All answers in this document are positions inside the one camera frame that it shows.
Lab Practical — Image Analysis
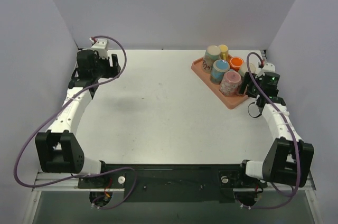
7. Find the pink floral mug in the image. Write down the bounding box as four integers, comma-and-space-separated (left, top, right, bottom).
219, 70, 241, 96

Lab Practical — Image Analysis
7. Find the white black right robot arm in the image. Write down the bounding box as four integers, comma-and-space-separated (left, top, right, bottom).
236, 72, 314, 188

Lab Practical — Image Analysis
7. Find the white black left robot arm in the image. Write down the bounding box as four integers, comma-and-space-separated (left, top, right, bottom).
35, 50, 121, 188

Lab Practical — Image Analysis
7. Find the cream dragon pattern mug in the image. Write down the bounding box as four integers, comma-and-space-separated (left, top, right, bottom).
238, 62, 256, 77

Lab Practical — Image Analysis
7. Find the orange mug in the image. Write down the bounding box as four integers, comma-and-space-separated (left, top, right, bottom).
229, 57, 244, 71

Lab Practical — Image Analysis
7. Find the blue butterfly mug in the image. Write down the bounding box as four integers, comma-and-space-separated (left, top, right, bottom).
210, 60, 230, 84

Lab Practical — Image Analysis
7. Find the yellow mug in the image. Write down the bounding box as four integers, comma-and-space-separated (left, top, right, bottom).
218, 44, 229, 61

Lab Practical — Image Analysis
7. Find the seashell coral mug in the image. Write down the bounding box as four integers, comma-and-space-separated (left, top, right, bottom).
202, 45, 221, 73

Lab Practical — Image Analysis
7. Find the pink plastic tray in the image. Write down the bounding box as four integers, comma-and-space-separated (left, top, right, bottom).
191, 57, 249, 109

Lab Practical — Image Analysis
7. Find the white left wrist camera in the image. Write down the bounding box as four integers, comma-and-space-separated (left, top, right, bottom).
90, 39, 109, 60

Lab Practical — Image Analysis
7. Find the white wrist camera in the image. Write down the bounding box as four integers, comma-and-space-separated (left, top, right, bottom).
90, 39, 109, 60
256, 62, 276, 77

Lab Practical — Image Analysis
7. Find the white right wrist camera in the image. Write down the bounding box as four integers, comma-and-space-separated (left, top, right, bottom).
256, 62, 276, 77

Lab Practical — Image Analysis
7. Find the aluminium rail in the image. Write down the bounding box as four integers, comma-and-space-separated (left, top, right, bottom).
34, 172, 316, 192

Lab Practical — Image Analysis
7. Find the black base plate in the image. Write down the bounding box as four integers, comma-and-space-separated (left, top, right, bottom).
78, 164, 267, 207

